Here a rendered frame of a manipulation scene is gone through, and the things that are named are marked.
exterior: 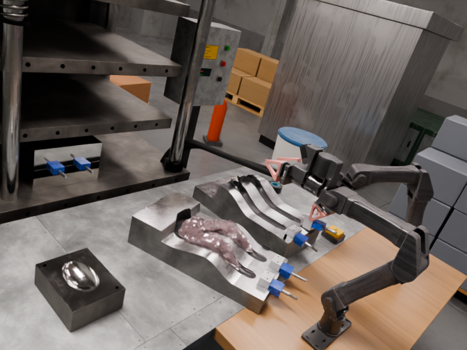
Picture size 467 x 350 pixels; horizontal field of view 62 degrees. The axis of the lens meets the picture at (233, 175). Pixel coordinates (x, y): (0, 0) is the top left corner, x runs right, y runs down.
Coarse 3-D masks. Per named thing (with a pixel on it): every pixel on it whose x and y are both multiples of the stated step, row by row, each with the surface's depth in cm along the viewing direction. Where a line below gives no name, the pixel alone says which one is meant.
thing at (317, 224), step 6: (306, 216) 153; (312, 216) 153; (306, 222) 153; (312, 222) 152; (318, 222) 151; (324, 222) 153; (306, 228) 153; (312, 228) 154; (318, 228) 150; (324, 228) 151; (330, 228) 150
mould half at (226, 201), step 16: (256, 176) 176; (208, 192) 166; (224, 192) 158; (256, 192) 165; (272, 192) 172; (208, 208) 165; (224, 208) 159; (240, 208) 154; (288, 208) 167; (240, 224) 155; (256, 224) 150; (288, 224) 154; (256, 240) 151; (272, 240) 146; (288, 240) 143; (288, 256) 148
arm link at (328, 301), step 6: (324, 300) 114; (330, 300) 112; (324, 306) 114; (330, 306) 112; (348, 306) 118; (324, 312) 115; (330, 312) 113; (336, 312) 115; (342, 312) 116; (330, 318) 114; (336, 318) 113
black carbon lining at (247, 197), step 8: (248, 176) 172; (232, 184) 161; (240, 184) 162; (256, 184) 171; (240, 192) 159; (264, 192) 169; (248, 200) 160; (256, 208) 159; (272, 208) 163; (280, 208) 165; (264, 216) 157; (288, 216) 162; (272, 224) 151; (280, 224) 153
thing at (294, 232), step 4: (288, 228) 146; (292, 228) 146; (296, 228) 147; (300, 228) 148; (288, 232) 146; (292, 232) 145; (296, 232) 145; (300, 232) 147; (292, 236) 145; (296, 236) 144; (300, 236) 145; (304, 236) 146; (296, 240) 145; (300, 240) 143; (304, 240) 143; (308, 240) 146; (300, 244) 144; (304, 244) 145; (308, 244) 143; (312, 248) 143
